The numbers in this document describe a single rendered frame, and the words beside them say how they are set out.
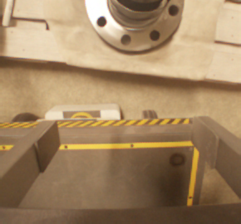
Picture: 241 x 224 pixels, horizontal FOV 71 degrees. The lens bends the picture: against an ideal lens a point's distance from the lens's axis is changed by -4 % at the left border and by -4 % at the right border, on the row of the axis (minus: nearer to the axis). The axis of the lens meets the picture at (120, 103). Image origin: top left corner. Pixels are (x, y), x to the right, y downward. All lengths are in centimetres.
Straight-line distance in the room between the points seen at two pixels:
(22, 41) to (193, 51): 52
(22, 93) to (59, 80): 17
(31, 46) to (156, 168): 51
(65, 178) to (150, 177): 22
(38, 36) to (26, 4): 9
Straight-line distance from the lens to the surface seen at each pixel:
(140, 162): 46
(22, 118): 71
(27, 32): 62
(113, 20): 51
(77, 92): 73
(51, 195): 56
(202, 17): 58
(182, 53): 56
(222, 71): 64
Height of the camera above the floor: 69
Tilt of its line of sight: 74 degrees down
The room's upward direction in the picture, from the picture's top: 180 degrees clockwise
